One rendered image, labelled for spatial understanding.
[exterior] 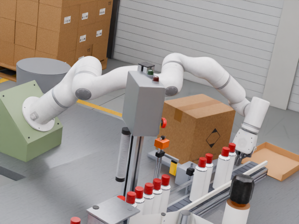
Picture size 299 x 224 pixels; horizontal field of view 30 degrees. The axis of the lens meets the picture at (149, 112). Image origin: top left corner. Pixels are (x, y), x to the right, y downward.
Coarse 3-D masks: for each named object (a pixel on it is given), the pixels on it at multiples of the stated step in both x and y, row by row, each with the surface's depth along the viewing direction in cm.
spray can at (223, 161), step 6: (222, 150) 247; (228, 150) 246; (222, 156) 248; (228, 156) 249; (222, 162) 247; (228, 162) 248; (216, 168) 251; (222, 168) 248; (216, 174) 251; (222, 174) 250; (216, 180) 252; (222, 180) 251; (216, 186) 252
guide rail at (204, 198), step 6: (264, 162) 280; (252, 168) 271; (258, 168) 275; (246, 174) 266; (222, 186) 250; (228, 186) 254; (210, 192) 243; (216, 192) 246; (204, 198) 239; (192, 204) 232; (180, 210) 226
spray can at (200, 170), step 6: (198, 162) 235; (204, 162) 233; (198, 168) 234; (204, 168) 234; (198, 174) 234; (204, 174) 235; (198, 180) 235; (204, 180) 237; (192, 186) 238; (198, 186) 236; (192, 192) 239; (198, 192) 238; (192, 198) 239; (198, 198) 239
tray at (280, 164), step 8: (264, 144) 316; (272, 144) 314; (256, 152) 310; (264, 152) 311; (272, 152) 313; (280, 152) 312; (288, 152) 309; (248, 160) 298; (256, 160) 300; (264, 160) 301; (272, 160) 303; (280, 160) 304; (288, 160) 306; (296, 160) 307; (272, 168) 293; (280, 168) 295; (288, 168) 296; (296, 168) 293; (272, 176) 285; (280, 176) 286; (288, 176) 287
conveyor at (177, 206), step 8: (240, 168) 277; (248, 168) 279; (264, 168) 282; (232, 176) 268; (208, 192) 250; (184, 200) 241; (208, 200) 243; (168, 208) 233; (176, 208) 234; (192, 208) 235
